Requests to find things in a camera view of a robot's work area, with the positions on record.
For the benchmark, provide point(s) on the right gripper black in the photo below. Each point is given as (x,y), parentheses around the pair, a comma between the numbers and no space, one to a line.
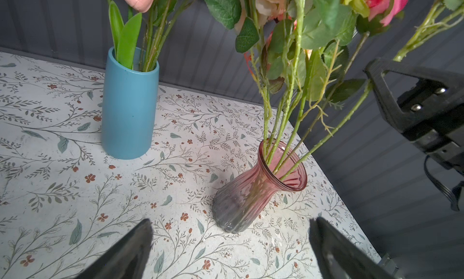
(430,115)

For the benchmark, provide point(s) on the floral table mat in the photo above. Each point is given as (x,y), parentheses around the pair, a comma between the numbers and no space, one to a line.
(64,201)

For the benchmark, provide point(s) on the pink tulip stem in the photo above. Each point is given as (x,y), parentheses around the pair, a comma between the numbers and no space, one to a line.
(125,34)

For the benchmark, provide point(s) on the coral pink rose stem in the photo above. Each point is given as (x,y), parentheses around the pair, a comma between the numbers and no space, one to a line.
(329,27)

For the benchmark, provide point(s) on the cream peony stem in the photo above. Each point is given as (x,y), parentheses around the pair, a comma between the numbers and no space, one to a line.
(248,18)

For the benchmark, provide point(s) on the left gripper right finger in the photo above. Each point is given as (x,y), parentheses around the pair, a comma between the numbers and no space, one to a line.
(337,257)

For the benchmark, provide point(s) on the teal ceramic vase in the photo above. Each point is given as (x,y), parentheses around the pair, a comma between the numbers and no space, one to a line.
(128,109)

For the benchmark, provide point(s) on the pink glass vase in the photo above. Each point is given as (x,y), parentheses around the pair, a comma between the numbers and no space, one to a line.
(238,203)

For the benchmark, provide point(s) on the small pink rosebud stem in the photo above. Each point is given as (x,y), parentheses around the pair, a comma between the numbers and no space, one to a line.
(381,12)

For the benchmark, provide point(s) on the pink peony stem with bud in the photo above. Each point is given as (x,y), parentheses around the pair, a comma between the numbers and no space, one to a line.
(277,65)

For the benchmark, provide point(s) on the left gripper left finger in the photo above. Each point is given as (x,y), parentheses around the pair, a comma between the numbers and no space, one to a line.
(126,259)

